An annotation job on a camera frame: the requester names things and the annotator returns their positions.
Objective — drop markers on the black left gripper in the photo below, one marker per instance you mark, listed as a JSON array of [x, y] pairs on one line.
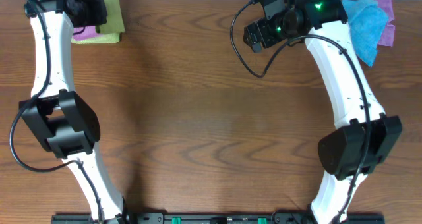
[[95, 10]]

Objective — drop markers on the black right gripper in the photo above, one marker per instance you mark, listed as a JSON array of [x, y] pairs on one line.
[[256, 35]]

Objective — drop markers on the light green cloth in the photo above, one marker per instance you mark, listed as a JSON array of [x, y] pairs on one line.
[[114, 19]]

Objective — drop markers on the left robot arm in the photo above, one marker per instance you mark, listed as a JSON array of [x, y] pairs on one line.
[[60, 120]]

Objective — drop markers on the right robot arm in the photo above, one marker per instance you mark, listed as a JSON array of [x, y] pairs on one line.
[[364, 134]]

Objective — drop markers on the folded pink cloth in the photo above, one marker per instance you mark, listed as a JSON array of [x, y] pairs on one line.
[[84, 33]]

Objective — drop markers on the folded green cloth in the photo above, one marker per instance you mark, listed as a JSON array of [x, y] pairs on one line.
[[101, 39]]

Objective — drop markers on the crumpled blue cloth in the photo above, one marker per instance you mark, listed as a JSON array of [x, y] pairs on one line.
[[367, 22]]

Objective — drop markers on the crumpled pink cloth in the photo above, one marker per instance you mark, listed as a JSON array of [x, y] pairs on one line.
[[387, 37]]

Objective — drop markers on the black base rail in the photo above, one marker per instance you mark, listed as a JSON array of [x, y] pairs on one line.
[[160, 218]]

